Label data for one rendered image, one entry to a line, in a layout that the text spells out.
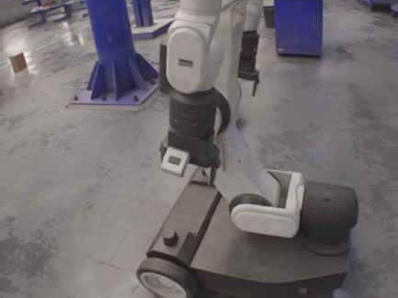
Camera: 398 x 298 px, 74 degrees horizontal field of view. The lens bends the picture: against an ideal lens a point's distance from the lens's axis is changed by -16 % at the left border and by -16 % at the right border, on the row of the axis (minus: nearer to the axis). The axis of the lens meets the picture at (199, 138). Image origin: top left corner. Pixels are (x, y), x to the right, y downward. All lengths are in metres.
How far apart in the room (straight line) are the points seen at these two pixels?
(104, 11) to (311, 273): 2.16
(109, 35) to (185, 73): 2.00
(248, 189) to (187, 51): 0.52
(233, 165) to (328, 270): 0.43
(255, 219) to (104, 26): 1.93
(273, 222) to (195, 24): 0.61
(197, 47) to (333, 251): 0.74
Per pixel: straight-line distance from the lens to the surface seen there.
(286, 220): 0.88
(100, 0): 2.43
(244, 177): 0.87
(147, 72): 2.67
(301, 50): 3.09
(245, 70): 0.97
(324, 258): 0.99
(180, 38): 0.47
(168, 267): 0.95
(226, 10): 0.64
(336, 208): 0.91
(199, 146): 0.59
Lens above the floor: 0.97
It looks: 32 degrees down
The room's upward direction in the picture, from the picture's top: 8 degrees counter-clockwise
